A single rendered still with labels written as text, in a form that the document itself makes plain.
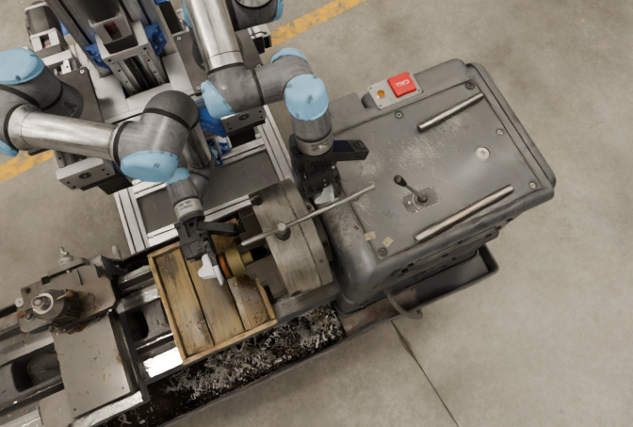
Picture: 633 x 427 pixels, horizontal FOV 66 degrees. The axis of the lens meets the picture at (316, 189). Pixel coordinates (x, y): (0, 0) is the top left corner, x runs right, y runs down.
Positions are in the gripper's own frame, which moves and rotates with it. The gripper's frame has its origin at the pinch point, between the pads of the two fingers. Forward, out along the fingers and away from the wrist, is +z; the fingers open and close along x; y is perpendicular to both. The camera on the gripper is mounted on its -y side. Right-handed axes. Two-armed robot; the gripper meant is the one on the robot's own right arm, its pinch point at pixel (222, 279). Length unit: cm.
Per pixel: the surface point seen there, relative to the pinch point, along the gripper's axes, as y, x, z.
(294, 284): -17.2, 7.8, 10.4
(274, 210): -19.7, 15.1, -7.5
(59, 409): 57, -18, 12
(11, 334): 68, -23, -16
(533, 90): -186, -108, -54
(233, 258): -4.9, 4.2, -3.1
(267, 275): -11.7, 3.0, 4.7
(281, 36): -69, -108, -147
